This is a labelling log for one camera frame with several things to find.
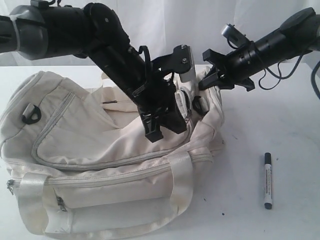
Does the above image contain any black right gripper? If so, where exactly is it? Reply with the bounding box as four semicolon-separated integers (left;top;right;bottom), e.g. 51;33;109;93
198;49;255;92

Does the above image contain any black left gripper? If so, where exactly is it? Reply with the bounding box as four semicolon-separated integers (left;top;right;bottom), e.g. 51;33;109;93
124;56;187;143

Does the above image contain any cream white duffel bag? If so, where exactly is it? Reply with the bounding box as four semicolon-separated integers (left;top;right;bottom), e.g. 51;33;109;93
0;66;224;240

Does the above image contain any black and white marker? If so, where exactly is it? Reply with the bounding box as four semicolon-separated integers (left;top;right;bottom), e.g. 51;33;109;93
264;152;273;210

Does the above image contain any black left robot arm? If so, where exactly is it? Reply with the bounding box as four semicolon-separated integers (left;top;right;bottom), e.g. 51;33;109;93
0;0;192;142

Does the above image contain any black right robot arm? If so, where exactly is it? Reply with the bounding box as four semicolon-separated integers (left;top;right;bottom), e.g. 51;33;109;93
198;7;320;92

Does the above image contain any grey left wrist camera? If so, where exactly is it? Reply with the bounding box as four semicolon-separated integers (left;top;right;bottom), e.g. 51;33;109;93
172;44;196;83

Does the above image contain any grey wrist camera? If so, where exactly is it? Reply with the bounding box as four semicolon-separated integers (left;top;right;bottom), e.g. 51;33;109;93
172;44;196;83
221;24;250;49

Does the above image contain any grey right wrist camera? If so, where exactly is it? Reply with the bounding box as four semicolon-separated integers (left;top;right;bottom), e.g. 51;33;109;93
221;24;250;49

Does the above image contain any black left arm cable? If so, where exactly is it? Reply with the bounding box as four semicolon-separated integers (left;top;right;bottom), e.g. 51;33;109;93
136;44;152;73

